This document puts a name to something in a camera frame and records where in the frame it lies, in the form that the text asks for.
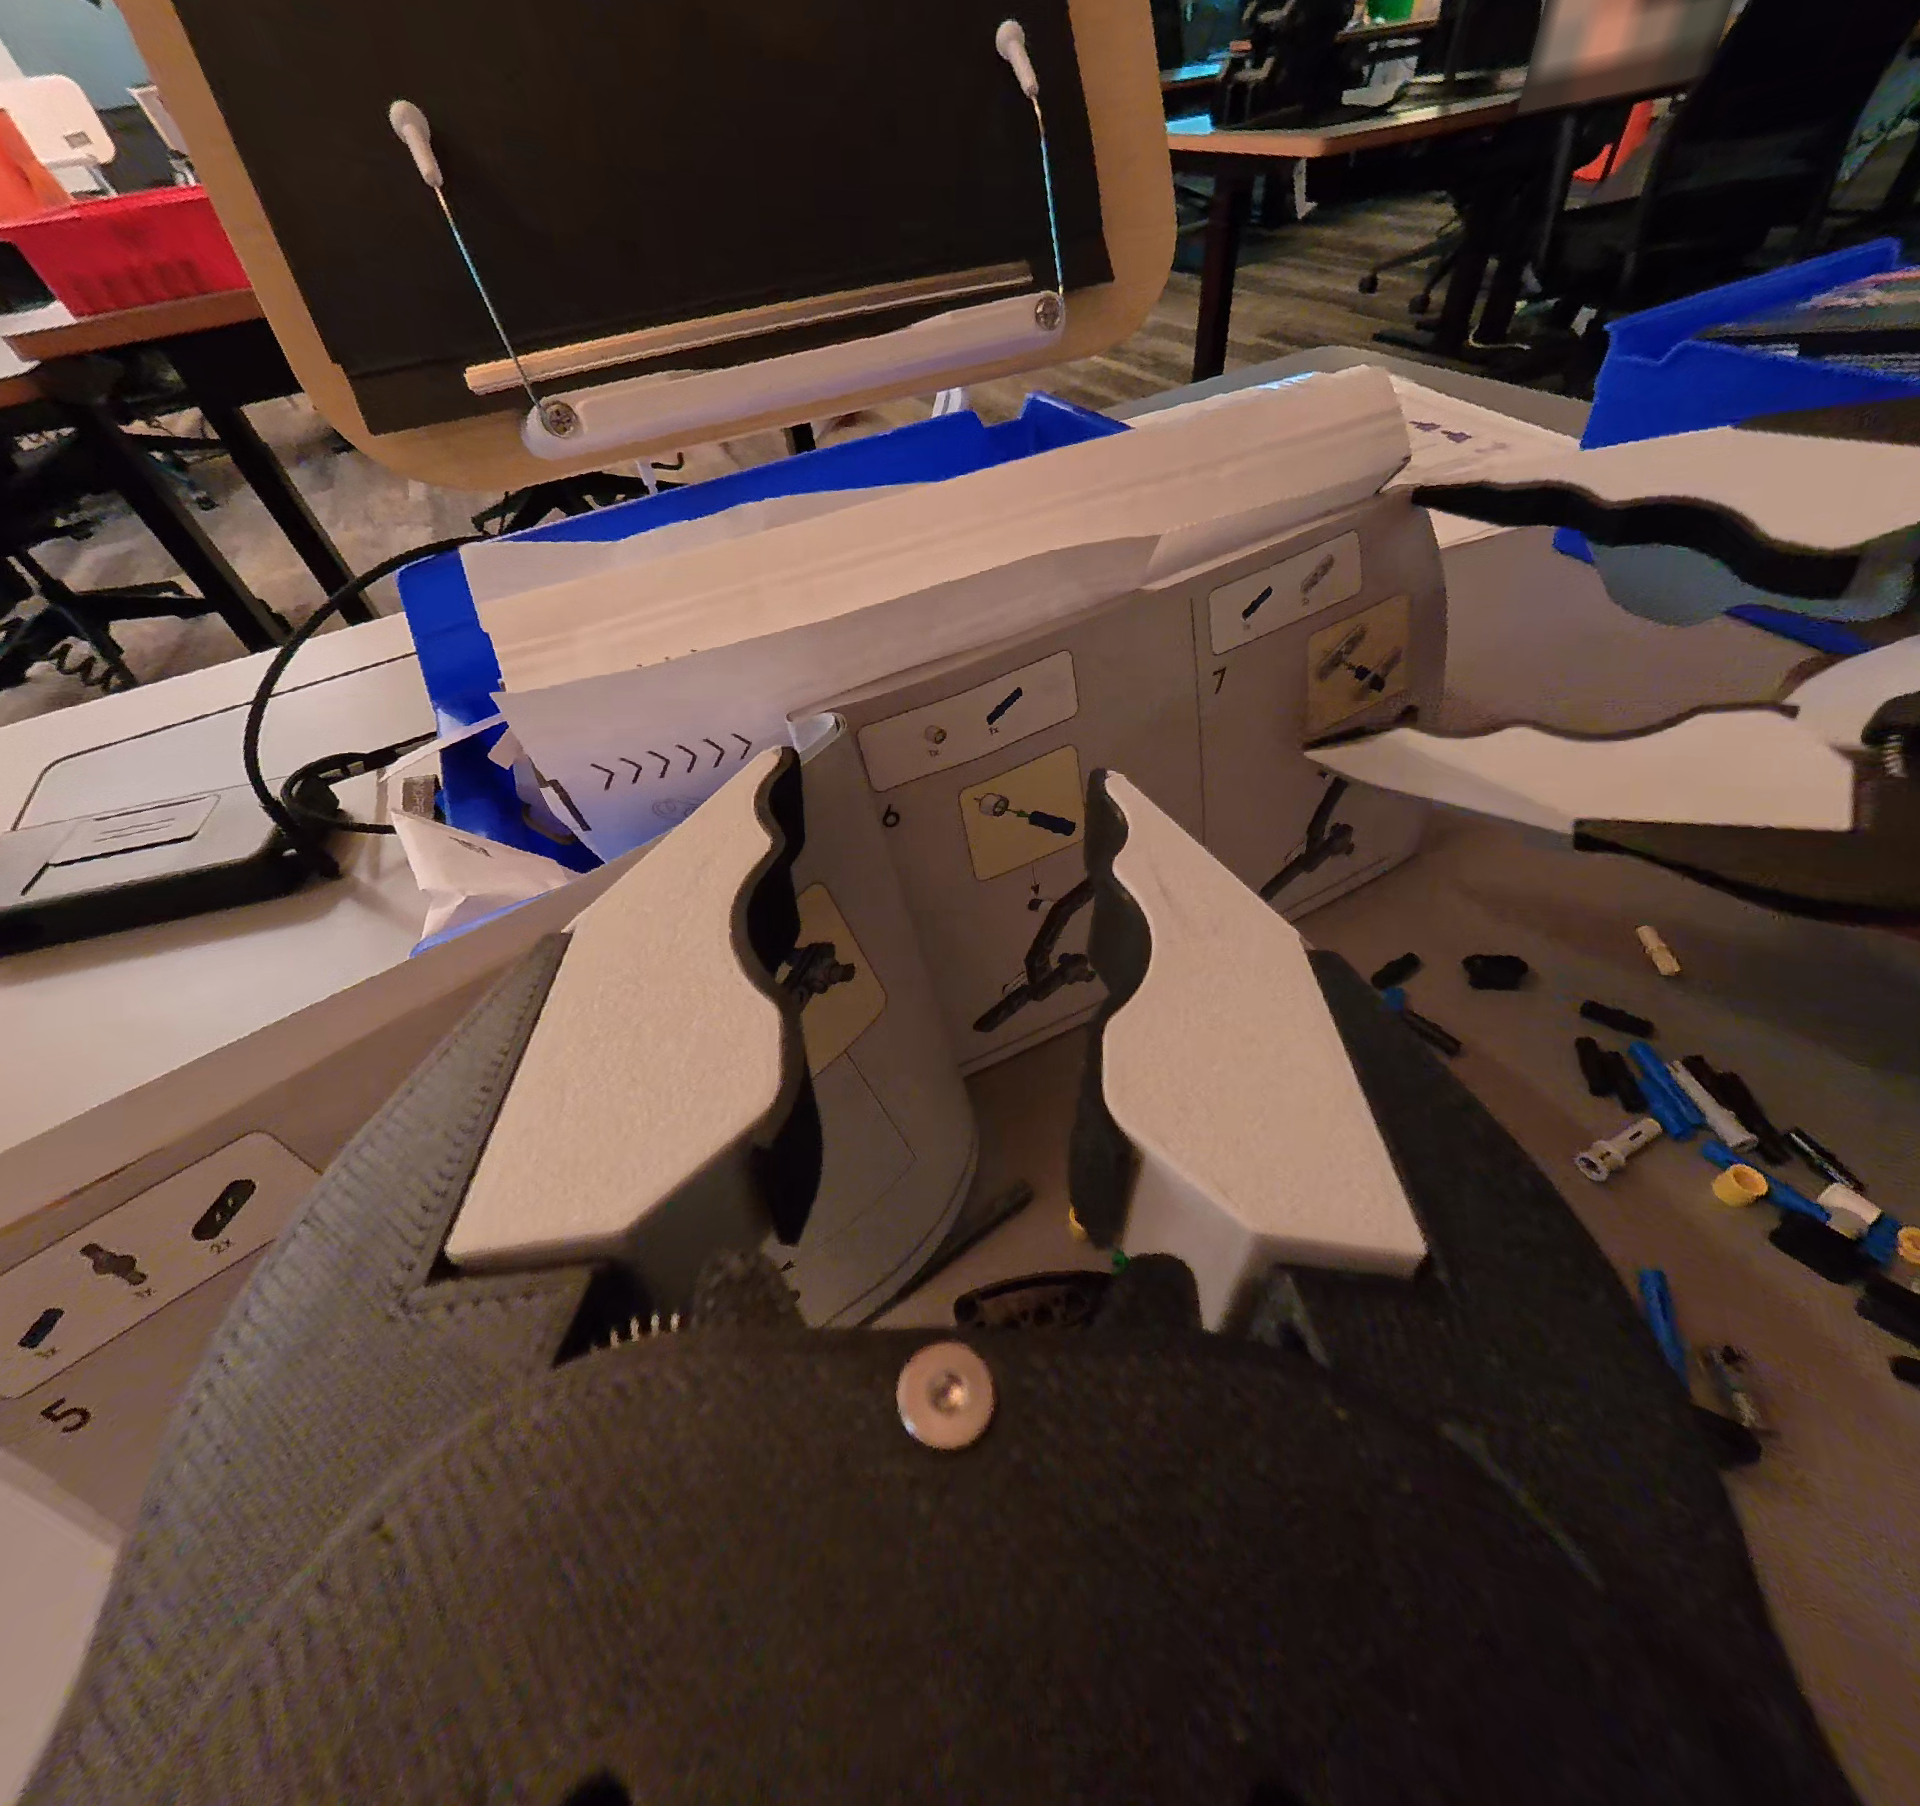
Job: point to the white chair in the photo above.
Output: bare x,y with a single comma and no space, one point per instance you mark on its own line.
62,125

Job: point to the orange chair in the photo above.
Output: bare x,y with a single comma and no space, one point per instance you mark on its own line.
1613,157

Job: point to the red plastic bin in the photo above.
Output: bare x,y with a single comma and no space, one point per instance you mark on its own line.
122,245

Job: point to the grey lego instruction booklet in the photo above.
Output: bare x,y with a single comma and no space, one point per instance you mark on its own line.
960,727

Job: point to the black flat device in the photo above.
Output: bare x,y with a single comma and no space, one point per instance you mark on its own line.
137,862

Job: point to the black office chair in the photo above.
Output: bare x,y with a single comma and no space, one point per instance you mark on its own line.
1786,185

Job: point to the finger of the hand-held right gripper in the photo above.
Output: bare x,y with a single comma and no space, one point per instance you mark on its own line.
1726,479
1651,779

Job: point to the long wooden office desk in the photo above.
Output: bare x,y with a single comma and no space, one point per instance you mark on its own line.
1351,125

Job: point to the large blue plastic bin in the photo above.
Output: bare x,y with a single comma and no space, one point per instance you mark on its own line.
451,651

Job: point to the pile of small lego pieces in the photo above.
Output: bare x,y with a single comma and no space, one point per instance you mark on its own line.
1697,1101

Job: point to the wooden book stand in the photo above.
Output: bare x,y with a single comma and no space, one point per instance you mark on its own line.
632,110

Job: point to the wooden desk with black legs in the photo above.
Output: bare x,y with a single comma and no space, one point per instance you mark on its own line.
151,335

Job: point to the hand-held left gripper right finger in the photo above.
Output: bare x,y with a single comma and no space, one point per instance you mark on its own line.
1245,1086

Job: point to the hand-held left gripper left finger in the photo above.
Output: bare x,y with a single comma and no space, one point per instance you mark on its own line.
632,1071

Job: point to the grey desk mat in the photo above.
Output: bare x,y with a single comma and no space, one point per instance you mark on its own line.
1471,1175

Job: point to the printed white paper sheet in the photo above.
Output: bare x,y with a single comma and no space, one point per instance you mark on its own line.
660,770

